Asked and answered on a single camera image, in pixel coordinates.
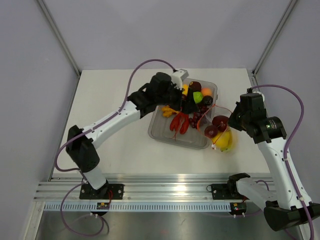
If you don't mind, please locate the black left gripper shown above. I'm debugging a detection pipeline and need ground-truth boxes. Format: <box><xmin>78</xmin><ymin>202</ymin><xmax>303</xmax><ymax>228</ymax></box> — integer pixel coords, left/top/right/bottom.
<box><xmin>156</xmin><ymin>82</ymin><xmax>199</xmax><ymax>115</ymax></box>

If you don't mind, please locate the red apple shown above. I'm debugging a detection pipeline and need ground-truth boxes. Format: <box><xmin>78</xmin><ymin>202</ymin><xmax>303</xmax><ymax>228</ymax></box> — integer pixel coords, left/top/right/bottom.
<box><xmin>211</xmin><ymin>115</ymin><xmax>229</xmax><ymax>132</ymax></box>

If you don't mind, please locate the clear zip bag orange zipper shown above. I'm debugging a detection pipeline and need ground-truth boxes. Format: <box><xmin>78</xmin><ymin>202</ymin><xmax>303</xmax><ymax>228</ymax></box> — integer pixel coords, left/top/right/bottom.
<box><xmin>196</xmin><ymin>104</ymin><xmax>238</xmax><ymax>153</ymax></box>

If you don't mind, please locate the yellow lemon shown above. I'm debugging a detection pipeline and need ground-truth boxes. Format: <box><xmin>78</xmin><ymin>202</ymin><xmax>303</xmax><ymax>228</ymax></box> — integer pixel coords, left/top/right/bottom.
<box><xmin>211</xmin><ymin>131</ymin><xmax>230</xmax><ymax>149</ymax></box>

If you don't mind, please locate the dark red round fruit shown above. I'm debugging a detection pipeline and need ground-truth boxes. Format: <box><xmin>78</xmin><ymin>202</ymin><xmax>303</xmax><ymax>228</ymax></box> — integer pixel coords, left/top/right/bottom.
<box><xmin>204</xmin><ymin>125</ymin><xmax>219</xmax><ymax>139</ymax></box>

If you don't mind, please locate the yellow banana bunch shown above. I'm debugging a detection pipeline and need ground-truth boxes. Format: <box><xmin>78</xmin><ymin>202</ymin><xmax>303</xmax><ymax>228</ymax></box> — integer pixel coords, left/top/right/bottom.
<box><xmin>220</xmin><ymin>147</ymin><xmax>234</xmax><ymax>153</ymax></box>

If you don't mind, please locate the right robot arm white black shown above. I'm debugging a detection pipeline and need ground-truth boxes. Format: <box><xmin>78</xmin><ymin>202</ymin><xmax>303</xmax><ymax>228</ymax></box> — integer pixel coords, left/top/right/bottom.
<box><xmin>210</xmin><ymin>92</ymin><xmax>320</xmax><ymax>231</ymax></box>

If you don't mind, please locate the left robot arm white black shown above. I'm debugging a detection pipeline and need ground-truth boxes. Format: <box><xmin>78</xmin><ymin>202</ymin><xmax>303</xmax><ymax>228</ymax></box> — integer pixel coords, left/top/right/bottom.
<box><xmin>65</xmin><ymin>69</ymin><xmax>195</xmax><ymax>199</ymax></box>

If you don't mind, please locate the clear plastic food bin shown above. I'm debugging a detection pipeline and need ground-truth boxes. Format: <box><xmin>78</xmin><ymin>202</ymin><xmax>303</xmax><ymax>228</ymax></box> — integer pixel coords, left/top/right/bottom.
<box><xmin>147</xmin><ymin>77</ymin><xmax>219</xmax><ymax>150</ymax></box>

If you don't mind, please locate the red crayfish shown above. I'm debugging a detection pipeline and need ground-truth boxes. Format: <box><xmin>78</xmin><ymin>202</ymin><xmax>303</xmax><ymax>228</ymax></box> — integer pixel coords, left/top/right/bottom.
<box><xmin>169</xmin><ymin>112</ymin><xmax>190</xmax><ymax>140</ymax></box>

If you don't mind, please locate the light green wrinkled fruit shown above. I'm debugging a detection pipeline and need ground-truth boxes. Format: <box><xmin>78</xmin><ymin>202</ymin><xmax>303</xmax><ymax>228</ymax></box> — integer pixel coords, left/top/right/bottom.
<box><xmin>193</xmin><ymin>91</ymin><xmax>203</xmax><ymax>104</ymax></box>

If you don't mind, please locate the yellow ginger root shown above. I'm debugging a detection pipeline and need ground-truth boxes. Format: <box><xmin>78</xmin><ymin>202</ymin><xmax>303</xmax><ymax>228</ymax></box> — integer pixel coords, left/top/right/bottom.
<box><xmin>161</xmin><ymin>106</ymin><xmax>180</xmax><ymax>118</ymax></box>

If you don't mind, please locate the dark red fruit at edge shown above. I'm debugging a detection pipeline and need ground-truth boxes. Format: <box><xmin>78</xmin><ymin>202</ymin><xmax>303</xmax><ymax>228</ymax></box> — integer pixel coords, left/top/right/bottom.
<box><xmin>188</xmin><ymin>81</ymin><xmax>202</xmax><ymax>92</ymax></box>

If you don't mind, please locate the dark red grape bunch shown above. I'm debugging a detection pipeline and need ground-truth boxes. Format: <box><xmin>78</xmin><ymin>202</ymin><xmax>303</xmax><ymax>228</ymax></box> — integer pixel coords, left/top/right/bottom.
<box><xmin>189</xmin><ymin>105</ymin><xmax>208</xmax><ymax>129</ymax></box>

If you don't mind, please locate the black shiny fruit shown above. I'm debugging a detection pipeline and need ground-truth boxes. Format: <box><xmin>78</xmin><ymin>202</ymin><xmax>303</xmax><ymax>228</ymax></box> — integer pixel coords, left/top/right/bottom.
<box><xmin>201</xmin><ymin>95</ymin><xmax>214</xmax><ymax>106</ymax></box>

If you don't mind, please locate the orange peach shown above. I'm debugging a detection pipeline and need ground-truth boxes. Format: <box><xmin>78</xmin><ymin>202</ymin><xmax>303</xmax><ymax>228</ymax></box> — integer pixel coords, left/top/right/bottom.
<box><xmin>200</xmin><ymin>87</ymin><xmax>213</xmax><ymax>97</ymax></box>

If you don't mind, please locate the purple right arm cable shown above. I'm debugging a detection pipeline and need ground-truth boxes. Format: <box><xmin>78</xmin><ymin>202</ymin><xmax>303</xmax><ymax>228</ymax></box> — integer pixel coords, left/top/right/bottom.
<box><xmin>247</xmin><ymin>84</ymin><xmax>315</xmax><ymax>240</ymax></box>

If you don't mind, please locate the aluminium mounting rail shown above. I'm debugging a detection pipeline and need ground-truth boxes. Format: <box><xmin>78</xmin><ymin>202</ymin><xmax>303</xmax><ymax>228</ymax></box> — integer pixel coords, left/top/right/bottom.
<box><xmin>34</xmin><ymin>173</ymin><xmax>229</xmax><ymax>202</ymax></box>

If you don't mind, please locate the right aluminium frame post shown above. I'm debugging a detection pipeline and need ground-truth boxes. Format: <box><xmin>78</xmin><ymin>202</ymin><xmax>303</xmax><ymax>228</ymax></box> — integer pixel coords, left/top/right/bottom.
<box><xmin>252</xmin><ymin>0</ymin><xmax>300</xmax><ymax>78</ymax></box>

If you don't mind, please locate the aluminium frame post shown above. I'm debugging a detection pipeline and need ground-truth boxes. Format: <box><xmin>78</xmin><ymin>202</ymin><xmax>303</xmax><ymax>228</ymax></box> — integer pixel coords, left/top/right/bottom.
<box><xmin>252</xmin><ymin>0</ymin><xmax>300</xmax><ymax>78</ymax></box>
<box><xmin>35</xmin><ymin>0</ymin><xmax>82</xmax><ymax>79</ymax></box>

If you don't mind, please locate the left aluminium frame post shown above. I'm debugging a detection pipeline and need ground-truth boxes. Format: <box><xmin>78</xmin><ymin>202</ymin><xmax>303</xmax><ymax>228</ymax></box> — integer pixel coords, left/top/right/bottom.
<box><xmin>35</xmin><ymin>0</ymin><xmax>82</xmax><ymax>79</ymax></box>

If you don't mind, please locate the white slotted cable duct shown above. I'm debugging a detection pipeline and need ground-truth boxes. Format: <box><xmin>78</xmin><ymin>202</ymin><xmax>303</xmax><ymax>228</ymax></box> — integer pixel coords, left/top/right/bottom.
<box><xmin>44</xmin><ymin>201</ymin><xmax>231</xmax><ymax>213</ymax></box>

